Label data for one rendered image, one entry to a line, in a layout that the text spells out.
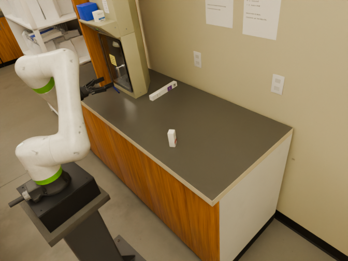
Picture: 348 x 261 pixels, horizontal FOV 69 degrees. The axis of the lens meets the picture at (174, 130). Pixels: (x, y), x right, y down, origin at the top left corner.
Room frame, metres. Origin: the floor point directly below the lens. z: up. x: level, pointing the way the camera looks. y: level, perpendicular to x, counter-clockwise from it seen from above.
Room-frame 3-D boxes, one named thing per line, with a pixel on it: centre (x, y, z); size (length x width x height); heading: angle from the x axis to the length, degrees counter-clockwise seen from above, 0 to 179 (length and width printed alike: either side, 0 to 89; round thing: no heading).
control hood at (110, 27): (1.80, 0.39, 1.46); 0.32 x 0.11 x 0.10; 36
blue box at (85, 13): (1.87, 0.45, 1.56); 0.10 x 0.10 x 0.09; 36
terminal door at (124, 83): (1.83, 0.35, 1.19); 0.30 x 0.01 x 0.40; 36
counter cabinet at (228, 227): (1.73, 0.19, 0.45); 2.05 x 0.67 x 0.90; 36
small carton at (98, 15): (1.76, 0.36, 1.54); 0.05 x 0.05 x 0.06; 44
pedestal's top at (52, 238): (0.83, 0.59, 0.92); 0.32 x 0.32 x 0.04; 42
